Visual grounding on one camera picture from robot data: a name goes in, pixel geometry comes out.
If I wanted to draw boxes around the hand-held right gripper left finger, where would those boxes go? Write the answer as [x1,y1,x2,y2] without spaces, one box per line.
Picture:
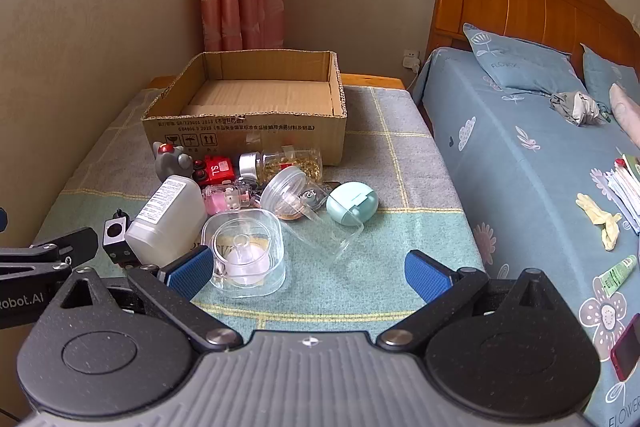
[47,245,244,354]

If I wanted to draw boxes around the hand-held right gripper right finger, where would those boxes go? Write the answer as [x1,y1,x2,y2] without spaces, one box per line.
[375,249,571,353]

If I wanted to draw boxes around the white plastic bottle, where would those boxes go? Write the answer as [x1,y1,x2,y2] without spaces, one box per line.
[124,175,208,269]

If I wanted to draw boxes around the pink keychain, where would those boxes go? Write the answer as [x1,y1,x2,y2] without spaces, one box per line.
[201,184,261,215]

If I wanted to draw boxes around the clear square container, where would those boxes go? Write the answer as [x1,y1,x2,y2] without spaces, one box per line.
[201,209,286,298]

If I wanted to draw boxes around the red toy car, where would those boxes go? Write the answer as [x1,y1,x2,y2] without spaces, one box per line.
[192,155,237,186]

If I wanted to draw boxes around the mint green round case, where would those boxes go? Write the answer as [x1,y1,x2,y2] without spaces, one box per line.
[326,181,379,226]

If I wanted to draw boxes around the clear tall cup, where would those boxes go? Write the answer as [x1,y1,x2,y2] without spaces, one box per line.
[282,207,365,264]

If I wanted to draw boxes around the grey mouse figurine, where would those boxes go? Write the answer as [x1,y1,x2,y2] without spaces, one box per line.
[154,143,195,182]

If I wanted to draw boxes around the clear round container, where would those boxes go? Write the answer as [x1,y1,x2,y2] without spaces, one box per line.
[260,167,307,220]

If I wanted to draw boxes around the glass bottle of gold capsules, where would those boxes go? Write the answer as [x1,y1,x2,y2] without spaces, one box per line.
[238,148,323,184]

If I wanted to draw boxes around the cardboard box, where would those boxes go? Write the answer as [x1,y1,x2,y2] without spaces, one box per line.
[141,51,348,166]

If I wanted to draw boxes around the small translucent round cup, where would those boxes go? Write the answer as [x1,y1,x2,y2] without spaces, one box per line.
[212,234,272,286]

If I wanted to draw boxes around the black square block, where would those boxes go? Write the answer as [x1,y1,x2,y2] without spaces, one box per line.
[103,209,135,265]

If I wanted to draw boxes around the checked grey green blanket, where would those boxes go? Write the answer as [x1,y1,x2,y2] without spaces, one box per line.
[30,84,488,343]

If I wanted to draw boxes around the bed with blue floral sheet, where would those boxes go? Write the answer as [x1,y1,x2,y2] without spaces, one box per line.
[411,47,640,427]

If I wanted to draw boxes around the yellow rubber gloves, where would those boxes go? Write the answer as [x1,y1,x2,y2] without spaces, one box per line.
[575,192,623,251]

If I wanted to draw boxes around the green tube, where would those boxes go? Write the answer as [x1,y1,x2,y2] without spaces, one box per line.
[597,255,638,293]

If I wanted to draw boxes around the red phone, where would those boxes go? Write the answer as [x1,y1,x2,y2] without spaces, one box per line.
[610,313,640,383]

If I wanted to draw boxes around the stack of papers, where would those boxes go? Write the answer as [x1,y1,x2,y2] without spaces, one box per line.
[602,154,640,235]

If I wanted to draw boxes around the crumpled grey cloth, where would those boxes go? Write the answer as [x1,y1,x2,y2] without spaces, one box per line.
[549,91,612,126]

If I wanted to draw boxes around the blue floral pillow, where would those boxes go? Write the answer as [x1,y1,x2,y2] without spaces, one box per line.
[462,23,588,96]
[580,43,640,108]

